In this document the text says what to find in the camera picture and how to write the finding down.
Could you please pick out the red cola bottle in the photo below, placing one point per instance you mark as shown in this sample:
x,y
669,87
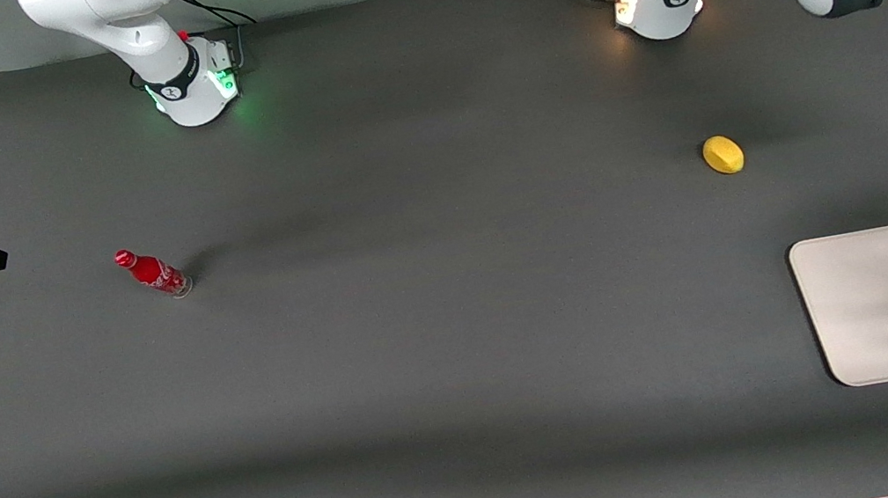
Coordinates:
x,y
156,274

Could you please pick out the dark grey table mat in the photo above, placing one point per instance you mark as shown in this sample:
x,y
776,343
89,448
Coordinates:
x,y
422,333

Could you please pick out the yellow lemon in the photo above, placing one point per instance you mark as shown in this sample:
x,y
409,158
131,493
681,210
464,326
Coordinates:
x,y
723,155

